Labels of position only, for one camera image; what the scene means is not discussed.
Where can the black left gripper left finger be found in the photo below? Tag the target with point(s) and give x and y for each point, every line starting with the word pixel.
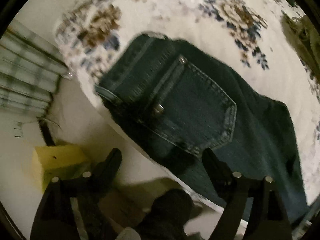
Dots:
pixel 55 217

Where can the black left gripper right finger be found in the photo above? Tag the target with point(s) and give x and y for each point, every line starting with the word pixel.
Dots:
pixel 267 218

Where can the dark blue denim jeans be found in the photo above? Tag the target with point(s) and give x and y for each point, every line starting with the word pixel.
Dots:
pixel 174 101

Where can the yellow cardboard box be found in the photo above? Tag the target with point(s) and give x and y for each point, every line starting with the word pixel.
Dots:
pixel 58 162

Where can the green plaid curtain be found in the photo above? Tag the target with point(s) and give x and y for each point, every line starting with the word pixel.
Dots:
pixel 31 69

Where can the dark green folded quilt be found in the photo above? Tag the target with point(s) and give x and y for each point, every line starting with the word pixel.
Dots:
pixel 303 37

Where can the floral fleece bed blanket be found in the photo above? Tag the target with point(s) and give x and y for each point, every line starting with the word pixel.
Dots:
pixel 245 34

